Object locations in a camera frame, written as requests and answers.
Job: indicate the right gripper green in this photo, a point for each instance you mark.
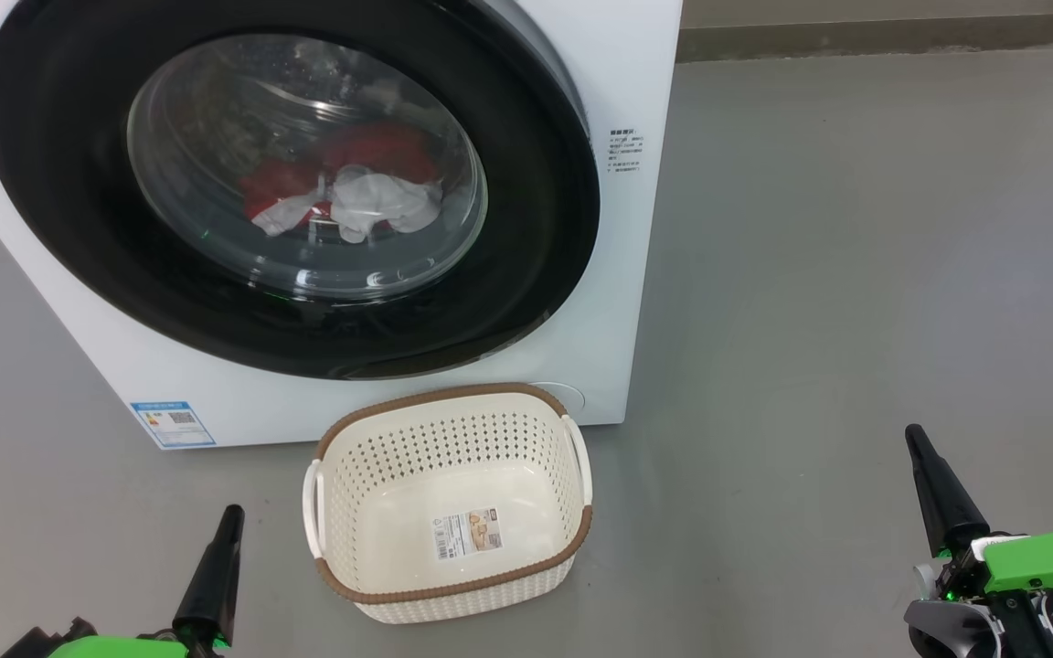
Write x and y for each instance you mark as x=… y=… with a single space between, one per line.
x=1047 y=562

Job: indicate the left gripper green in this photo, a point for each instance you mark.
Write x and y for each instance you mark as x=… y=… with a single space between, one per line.
x=124 y=648

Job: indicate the red garment white band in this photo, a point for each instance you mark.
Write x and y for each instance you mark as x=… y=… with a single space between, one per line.
x=275 y=187

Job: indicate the black round glass washer door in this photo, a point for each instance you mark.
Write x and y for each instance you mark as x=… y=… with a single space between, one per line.
x=60 y=183

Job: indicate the cream perforated basket brown rim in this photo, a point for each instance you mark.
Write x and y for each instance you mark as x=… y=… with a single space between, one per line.
x=398 y=512

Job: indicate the printed product label sticker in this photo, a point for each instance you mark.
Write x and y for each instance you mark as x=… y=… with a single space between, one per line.
x=469 y=534

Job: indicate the white front-load washing machine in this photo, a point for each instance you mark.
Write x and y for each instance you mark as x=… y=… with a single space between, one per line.
x=622 y=274

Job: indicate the blue energy label sticker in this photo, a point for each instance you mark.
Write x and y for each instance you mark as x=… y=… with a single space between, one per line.
x=172 y=424

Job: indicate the grey raised floor curb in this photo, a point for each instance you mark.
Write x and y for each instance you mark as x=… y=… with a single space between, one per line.
x=892 y=37

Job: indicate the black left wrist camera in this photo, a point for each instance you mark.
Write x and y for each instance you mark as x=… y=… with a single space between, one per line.
x=56 y=638

